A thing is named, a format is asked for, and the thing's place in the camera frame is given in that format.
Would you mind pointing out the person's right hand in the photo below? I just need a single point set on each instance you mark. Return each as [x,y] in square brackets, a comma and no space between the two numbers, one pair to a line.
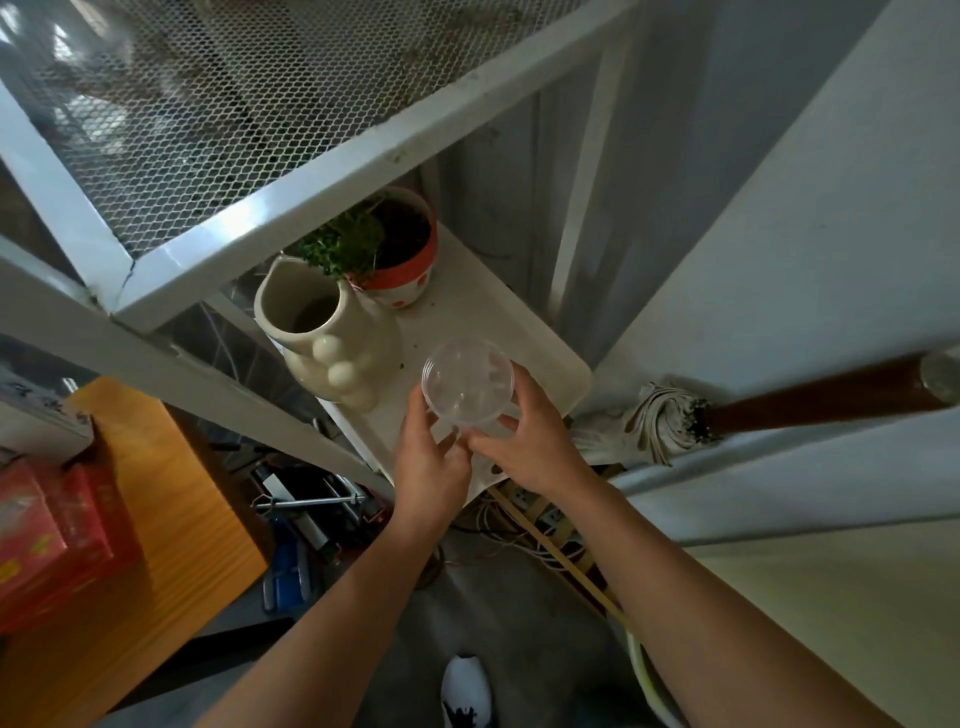
[540,450]

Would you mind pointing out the person's left hand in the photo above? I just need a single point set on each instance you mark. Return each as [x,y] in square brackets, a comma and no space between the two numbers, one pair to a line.
[431,487]

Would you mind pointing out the person's left forearm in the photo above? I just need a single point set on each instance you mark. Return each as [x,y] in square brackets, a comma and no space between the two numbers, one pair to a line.
[337,637]

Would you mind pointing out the person's right forearm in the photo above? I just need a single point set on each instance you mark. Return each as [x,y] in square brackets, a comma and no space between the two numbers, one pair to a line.
[712,622]

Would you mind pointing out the person's white shoe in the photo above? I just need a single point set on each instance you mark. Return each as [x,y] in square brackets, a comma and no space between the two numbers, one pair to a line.
[465,690]

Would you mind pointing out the white power strip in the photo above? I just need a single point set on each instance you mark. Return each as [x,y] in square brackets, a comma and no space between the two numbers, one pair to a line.
[551,517]

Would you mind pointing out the low wooden rack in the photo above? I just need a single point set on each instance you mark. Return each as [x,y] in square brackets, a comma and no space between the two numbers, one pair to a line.
[559,555]

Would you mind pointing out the blue plastic item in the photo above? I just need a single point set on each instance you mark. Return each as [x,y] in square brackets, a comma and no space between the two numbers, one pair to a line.
[285,577]

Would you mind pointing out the cream ceramic jug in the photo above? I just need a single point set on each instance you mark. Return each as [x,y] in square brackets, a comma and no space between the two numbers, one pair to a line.
[330,345]

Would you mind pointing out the red white flower pot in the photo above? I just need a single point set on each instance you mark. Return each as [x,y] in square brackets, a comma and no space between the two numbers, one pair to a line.
[405,277]

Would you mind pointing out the small green plant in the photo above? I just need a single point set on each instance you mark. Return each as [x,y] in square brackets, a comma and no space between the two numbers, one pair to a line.
[341,244]

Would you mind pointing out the white round bucket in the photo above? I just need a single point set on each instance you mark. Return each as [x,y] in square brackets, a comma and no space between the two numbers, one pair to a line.
[652,690]

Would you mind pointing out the beige folded umbrella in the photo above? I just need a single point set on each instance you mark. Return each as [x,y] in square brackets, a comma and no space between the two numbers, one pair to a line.
[810,401]

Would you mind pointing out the orange wooden table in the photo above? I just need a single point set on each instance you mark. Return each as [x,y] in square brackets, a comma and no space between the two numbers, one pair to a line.
[150,525]

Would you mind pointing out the white metal mesh shelf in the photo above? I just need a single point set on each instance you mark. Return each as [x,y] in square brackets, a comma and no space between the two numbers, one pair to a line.
[300,202]

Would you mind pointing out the large white board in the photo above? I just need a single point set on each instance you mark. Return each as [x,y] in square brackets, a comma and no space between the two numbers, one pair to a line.
[825,262]

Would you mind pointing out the tan flat board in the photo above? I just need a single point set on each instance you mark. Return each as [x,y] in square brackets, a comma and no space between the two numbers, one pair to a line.
[840,622]

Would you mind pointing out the red cardboard box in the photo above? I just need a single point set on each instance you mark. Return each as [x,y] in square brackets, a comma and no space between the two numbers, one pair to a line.
[52,540]

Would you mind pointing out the white printed carton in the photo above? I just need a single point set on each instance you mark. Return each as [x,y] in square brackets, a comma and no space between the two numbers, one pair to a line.
[37,420]

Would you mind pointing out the silver metal bracket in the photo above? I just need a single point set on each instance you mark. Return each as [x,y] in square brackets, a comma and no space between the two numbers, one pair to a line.
[307,501]

